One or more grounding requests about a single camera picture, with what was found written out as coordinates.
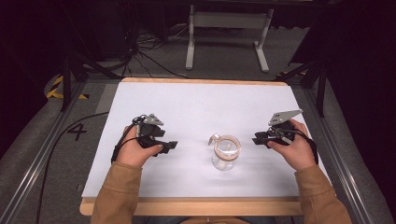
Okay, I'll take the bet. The black tripod stand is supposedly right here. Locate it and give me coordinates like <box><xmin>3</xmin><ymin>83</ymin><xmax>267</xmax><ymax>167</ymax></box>
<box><xmin>274</xmin><ymin>59</ymin><xmax>328</xmax><ymax>119</ymax></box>
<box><xmin>60</xmin><ymin>50</ymin><xmax>122</xmax><ymax>112</ymax></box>

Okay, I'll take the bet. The person's left hand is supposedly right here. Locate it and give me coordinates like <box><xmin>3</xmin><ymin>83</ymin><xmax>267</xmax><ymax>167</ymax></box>
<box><xmin>115</xmin><ymin>124</ymin><xmax>163</xmax><ymax>169</ymax></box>

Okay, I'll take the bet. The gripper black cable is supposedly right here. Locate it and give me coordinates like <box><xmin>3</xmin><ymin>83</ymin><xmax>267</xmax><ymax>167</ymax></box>
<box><xmin>274</xmin><ymin>126</ymin><xmax>319</xmax><ymax>165</ymax></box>
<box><xmin>35</xmin><ymin>111</ymin><xmax>148</xmax><ymax>224</ymax></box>

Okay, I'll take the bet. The white paper sheet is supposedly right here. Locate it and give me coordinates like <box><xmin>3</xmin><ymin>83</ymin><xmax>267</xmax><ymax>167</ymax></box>
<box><xmin>81</xmin><ymin>81</ymin><xmax>330</xmax><ymax>199</ymax></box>

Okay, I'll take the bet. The bundle of floor cables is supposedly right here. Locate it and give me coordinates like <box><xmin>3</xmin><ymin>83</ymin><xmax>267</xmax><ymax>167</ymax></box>
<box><xmin>102</xmin><ymin>24</ymin><xmax>191</xmax><ymax>80</ymax></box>

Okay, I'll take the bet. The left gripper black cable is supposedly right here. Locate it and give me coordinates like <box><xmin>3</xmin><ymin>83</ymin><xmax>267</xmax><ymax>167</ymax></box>
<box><xmin>35</xmin><ymin>111</ymin><xmax>148</xmax><ymax>224</ymax></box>

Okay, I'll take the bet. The person's right hand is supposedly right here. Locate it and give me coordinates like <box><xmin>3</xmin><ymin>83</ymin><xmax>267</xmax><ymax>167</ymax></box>
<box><xmin>266</xmin><ymin>119</ymin><xmax>317</xmax><ymax>172</ymax></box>

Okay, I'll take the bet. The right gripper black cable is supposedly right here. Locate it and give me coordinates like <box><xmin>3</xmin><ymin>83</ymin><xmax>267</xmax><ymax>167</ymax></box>
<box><xmin>274</xmin><ymin>126</ymin><xmax>319</xmax><ymax>165</ymax></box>

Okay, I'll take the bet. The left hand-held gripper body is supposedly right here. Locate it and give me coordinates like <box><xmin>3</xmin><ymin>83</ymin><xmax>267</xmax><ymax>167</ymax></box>
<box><xmin>133</xmin><ymin>113</ymin><xmax>166</xmax><ymax>149</ymax></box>

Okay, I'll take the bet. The clear glass jar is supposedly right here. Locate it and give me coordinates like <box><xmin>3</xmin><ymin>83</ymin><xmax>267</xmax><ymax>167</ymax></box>
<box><xmin>207</xmin><ymin>133</ymin><xmax>242</xmax><ymax>172</ymax></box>

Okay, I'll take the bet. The yellow black hazard tape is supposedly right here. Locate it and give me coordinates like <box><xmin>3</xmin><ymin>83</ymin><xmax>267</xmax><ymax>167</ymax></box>
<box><xmin>46</xmin><ymin>75</ymin><xmax>90</xmax><ymax>101</ymax></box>

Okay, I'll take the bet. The white metal stand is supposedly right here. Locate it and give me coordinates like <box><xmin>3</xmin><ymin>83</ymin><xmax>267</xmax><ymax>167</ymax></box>
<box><xmin>185</xmin><ymin>4</ymin><xmax>275</xmax><ymax>74</ymax></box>

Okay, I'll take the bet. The aluminium floor rail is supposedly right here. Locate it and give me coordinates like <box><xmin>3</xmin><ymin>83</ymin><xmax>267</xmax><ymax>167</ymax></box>
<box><xmin>303</xmin><ymin>88</ymin><xmax>375</xmax><ymax>224</ymax></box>
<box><xmin>0</xmin><ymin>81</ymin><xmax>88</xmax><ymax>224</ymax></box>

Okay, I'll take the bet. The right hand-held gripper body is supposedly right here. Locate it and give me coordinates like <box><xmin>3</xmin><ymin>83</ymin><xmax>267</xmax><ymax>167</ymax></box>
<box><xmin>266</xmin><ymin>108</ymin><xmax>304</xmax><ymax>147</ymax></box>

